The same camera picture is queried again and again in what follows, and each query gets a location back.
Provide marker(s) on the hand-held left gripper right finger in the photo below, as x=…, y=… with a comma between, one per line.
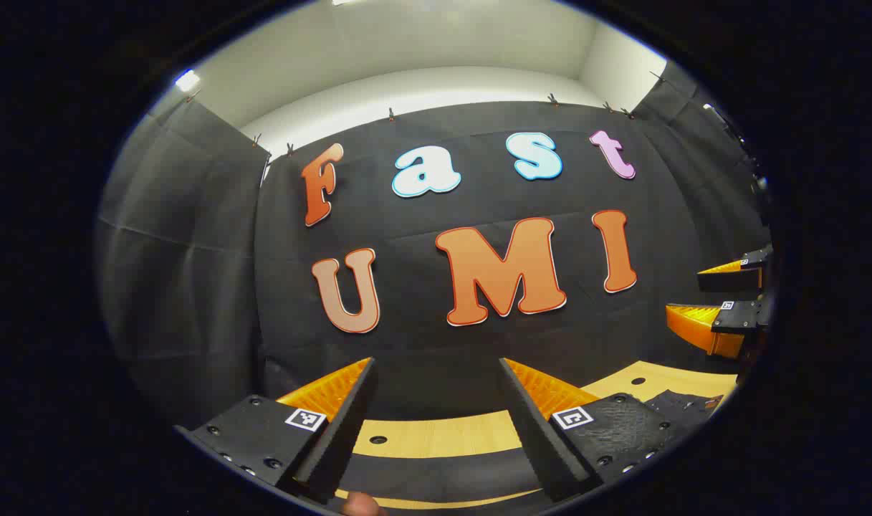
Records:
x=532, y=437

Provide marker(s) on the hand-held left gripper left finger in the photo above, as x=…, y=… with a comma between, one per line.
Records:
x=342, y=430

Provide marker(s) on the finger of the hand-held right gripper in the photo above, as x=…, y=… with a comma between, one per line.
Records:
x=736, y=276
x=708, y=326

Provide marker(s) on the dark grey jeans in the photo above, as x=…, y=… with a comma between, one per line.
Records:
x=443, y=476

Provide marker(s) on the black backdrop cloth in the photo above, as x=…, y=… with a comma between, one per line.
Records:
x=421, y=358

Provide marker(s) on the white ceiling light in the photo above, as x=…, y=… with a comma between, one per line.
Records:
x=187, y=80

